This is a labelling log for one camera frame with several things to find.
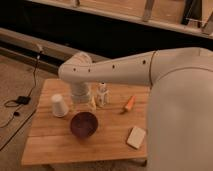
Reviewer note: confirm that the white sponge block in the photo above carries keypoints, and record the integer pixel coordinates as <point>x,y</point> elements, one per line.
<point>136,137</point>

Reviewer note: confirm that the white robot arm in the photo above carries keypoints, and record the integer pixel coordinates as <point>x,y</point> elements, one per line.
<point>180,104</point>

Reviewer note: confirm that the black power adapter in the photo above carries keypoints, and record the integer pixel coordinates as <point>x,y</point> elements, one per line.
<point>23,100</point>

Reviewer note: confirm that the white paper cup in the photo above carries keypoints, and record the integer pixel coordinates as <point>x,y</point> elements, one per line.
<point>59,106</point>

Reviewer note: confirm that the dark purple bowl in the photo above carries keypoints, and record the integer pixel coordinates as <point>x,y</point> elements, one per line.
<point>84,125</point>

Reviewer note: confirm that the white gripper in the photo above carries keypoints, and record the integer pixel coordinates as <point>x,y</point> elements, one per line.
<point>81,93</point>

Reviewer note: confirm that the wooden table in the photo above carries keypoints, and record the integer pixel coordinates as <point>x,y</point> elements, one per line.
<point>50,140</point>

